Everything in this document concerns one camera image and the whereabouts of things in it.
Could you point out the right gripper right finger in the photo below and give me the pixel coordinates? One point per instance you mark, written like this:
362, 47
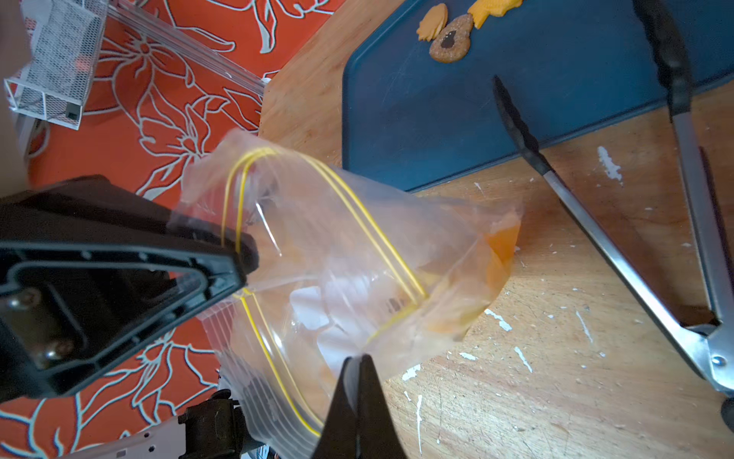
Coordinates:
377, 436

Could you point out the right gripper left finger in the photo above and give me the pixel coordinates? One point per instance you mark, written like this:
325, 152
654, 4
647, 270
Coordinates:
339, 437

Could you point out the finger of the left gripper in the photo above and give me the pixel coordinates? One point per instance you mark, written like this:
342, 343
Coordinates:
92, 273

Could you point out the clear bag yellow print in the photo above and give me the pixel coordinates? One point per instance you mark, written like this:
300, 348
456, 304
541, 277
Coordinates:
346, 266

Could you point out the metal kitchen tongs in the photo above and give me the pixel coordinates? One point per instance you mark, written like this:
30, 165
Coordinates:
707, 348

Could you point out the teal plastic tray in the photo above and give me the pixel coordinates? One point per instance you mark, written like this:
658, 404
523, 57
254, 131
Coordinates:
571, 67

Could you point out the orange round cookie top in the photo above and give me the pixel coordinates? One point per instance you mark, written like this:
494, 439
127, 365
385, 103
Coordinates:
433, 23

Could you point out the orange fish cookie large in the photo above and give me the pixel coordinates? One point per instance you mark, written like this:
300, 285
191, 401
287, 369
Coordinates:
481, 10

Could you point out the clear acrylic wall bin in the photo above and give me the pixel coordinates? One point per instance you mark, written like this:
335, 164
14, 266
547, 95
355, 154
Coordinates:
65, 41

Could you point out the brown heart ring cookie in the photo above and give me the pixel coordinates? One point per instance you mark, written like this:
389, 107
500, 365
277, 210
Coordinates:
453, 42

